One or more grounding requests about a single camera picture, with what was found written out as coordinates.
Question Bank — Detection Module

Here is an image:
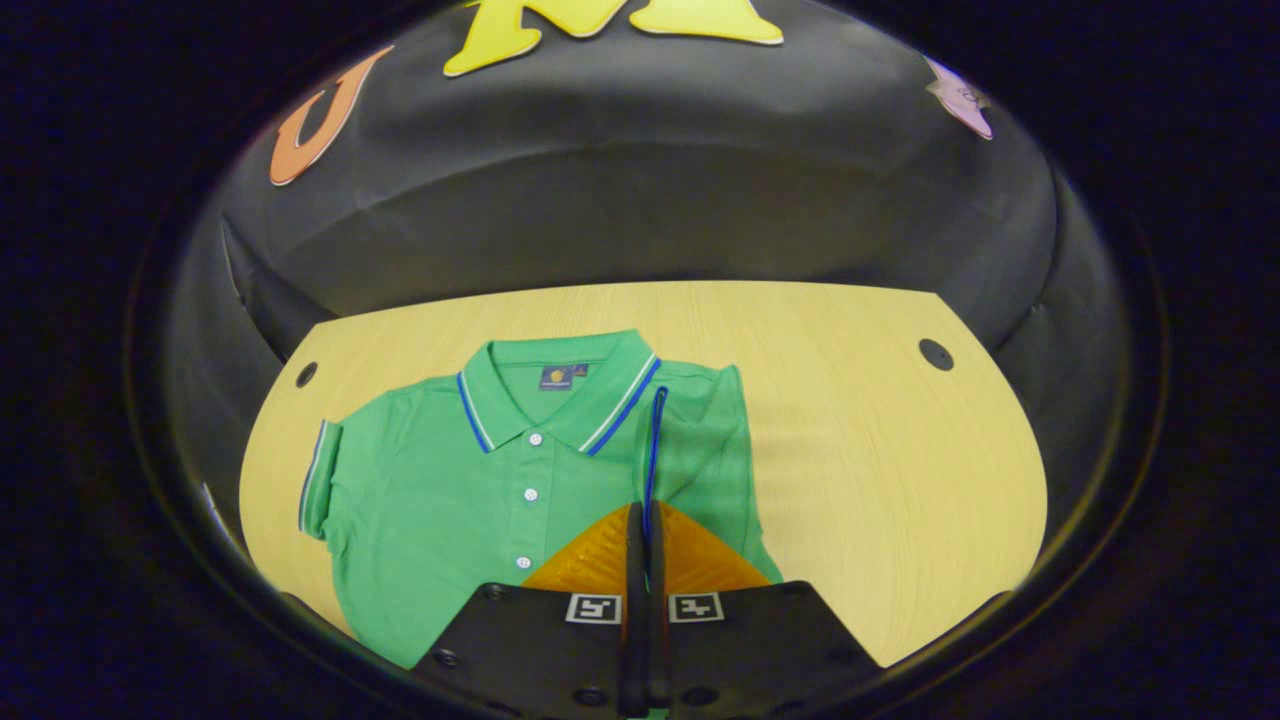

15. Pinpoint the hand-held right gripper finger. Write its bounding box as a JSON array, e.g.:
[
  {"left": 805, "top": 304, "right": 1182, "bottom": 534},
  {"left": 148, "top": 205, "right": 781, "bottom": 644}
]
[
  {"left": 410, "top": 500, "right": 648, "bottom": 720},
  {"left": 647, "top": 500, "right": 888, "bottom": 720}
]

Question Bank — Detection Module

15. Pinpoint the green polo T-shirt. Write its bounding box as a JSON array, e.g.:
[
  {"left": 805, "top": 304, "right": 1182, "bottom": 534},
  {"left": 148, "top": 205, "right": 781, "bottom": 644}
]
[{"left": 297, "top": 328, "right": 786, "bottom": 671}]

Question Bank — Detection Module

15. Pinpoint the black backdrop cloth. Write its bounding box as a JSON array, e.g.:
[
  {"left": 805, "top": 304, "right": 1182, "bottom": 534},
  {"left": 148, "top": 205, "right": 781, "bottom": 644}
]
[{"left": 160, "top": 0, "right": 1136, "bottom": 561}]

